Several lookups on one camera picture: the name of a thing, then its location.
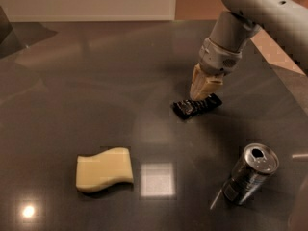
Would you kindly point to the yellow wavy sponge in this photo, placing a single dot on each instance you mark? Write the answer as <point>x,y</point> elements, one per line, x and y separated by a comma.
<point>100,171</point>

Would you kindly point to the black rxbar chocolate wrapper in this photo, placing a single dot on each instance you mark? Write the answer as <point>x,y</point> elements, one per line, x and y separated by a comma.
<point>186,109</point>

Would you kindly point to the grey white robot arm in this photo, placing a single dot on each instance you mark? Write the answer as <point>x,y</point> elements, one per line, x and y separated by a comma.
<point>284,20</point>

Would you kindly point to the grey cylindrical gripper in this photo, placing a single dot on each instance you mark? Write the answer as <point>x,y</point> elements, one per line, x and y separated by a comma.
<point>218,59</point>

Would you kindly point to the black silver drink can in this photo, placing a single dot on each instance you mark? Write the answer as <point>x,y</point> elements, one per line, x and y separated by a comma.
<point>256,165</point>

